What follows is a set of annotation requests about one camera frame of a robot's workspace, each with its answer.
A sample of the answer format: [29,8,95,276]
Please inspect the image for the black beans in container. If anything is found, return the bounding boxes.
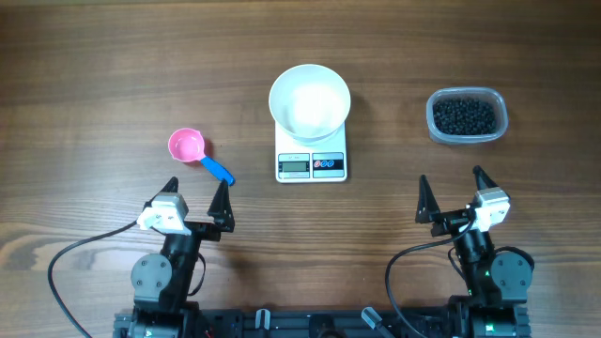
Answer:
[433,98,497,135]

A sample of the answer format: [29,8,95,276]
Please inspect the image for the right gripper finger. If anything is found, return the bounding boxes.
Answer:
[472,165,498,191]
[415,175,440,223]

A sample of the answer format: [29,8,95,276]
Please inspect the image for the white digital kitchen scale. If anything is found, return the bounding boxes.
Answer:
[275,125,348,184]

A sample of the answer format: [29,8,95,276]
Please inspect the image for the pink scoop blue handle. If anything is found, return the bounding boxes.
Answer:
[167,128,236,186]

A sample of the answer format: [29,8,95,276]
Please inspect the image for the white bowl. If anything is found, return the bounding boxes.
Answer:
[269,64,351,143]

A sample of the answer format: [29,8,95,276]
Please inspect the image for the clear plastic container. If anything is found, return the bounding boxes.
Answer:
[426,86,509,145]

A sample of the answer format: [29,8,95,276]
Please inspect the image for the black aluminium base frame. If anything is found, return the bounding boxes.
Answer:
[113,306,532,338]

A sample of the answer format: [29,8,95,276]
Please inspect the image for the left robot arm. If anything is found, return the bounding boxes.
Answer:
[113,177,235,338]

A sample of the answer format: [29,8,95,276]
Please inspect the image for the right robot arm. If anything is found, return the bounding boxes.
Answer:
[415,166,534,337]

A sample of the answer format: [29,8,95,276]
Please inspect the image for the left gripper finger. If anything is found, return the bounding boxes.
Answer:
[144,177,179,207]
[207,180,235,233]

